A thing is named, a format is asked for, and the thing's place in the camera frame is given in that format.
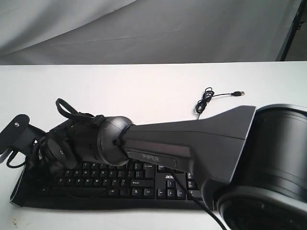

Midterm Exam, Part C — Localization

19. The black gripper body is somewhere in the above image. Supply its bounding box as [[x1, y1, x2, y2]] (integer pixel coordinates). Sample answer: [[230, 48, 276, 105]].
[[35, 119, 101, 174]]

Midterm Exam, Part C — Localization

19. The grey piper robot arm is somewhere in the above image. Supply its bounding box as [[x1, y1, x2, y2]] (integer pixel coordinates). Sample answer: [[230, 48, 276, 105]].
[[41, 104, 307, 230]]

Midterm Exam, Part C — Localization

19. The black acer keyboard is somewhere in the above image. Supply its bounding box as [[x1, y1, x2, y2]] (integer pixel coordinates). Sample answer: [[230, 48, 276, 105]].
[[10, 160, 202, 210]]

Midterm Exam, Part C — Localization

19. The grey backdrop cloth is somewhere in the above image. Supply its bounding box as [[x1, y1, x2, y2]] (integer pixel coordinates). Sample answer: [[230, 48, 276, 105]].
[[0, 0, 303, 65]]

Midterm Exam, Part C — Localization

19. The black stand pole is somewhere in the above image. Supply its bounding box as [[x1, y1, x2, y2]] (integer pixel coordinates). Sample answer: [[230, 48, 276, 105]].
[[276, 0, 307, 61]]

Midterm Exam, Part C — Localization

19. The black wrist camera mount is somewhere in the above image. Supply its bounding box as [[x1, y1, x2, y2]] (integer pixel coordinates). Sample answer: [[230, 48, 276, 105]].
[[0, 114, 46, 163]]

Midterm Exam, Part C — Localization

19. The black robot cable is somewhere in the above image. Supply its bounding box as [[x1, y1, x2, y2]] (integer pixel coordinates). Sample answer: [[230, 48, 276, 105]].
[[172, 172, 231, 230]]

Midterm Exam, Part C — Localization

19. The black USB cable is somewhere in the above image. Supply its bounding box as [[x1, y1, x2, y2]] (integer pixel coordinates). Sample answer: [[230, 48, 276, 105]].
[[193, 87, 246, 120]]

